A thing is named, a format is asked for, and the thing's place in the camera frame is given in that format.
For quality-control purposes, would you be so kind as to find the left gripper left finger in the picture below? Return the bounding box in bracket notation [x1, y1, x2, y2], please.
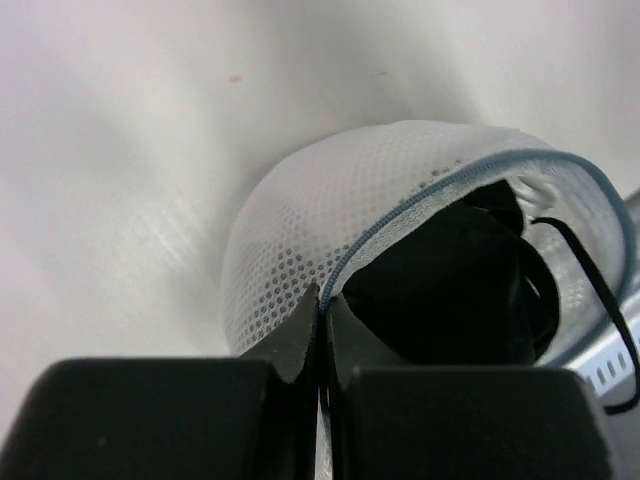
[1, 286, 319, 479]

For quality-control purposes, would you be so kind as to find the aluminium front rail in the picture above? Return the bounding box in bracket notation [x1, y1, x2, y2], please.
[534, 187, 640, 371]

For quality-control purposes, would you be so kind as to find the white slotted cable duct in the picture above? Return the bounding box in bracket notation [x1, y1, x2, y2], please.
[570, 343, 634, 396]

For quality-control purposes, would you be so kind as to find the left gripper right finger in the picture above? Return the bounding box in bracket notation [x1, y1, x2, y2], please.
[323, 297, 632, 479]

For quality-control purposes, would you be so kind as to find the white mesh laundry bag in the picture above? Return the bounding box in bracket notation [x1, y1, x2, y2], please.
[221, 120, 637, 354]

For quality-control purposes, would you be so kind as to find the black bra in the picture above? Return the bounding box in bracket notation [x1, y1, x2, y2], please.
[331, 180, 639, 416]

